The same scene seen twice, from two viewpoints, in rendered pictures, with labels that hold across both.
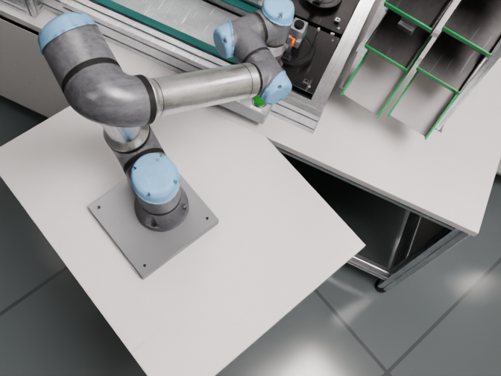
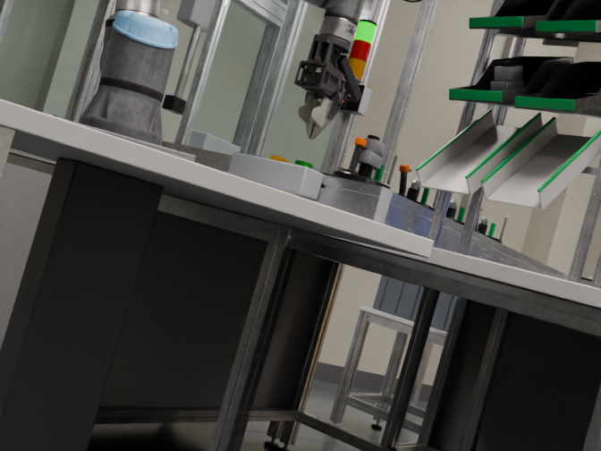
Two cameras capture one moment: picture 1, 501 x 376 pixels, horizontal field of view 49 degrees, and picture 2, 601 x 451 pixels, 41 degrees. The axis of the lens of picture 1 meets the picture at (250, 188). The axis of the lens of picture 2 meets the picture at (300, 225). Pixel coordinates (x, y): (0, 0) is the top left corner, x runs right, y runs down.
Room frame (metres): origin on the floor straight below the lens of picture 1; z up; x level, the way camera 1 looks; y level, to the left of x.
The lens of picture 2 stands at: (-0.62, -0.70, 0.78)
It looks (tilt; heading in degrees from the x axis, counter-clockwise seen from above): 2 degrees up; 25
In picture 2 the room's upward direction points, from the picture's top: 16 degrees clockwise
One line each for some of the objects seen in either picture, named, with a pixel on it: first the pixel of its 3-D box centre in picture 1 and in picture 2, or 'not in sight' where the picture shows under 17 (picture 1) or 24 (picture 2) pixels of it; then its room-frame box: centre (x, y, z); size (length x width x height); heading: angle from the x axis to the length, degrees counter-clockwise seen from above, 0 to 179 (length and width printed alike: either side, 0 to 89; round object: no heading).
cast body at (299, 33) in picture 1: (298, 28); (372, 151); (1.13, -0.02, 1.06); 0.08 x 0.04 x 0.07; 169
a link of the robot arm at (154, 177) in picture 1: (155, 181); (140, 52); (0.54, 0.24, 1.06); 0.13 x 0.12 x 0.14; 44
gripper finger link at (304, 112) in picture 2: not in sight; (306, 114); (0.90, 0.06, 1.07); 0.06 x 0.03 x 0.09; 169
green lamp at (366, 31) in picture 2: not in sight; (365, 33); (1.28, 0.15, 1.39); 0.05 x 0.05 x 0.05
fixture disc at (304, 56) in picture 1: (292, 48); (360, 182); (1.12, -0.02, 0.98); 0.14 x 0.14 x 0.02
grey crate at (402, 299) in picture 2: not in sight; (450, 306); (3.25, 0.19, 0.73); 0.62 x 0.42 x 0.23; 79
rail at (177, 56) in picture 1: (191, 60); (227, 174); (1.03, 0.28, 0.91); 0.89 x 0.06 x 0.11; 79
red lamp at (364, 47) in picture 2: not in sight; (359, 51); (1.28, 0.15, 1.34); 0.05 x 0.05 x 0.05
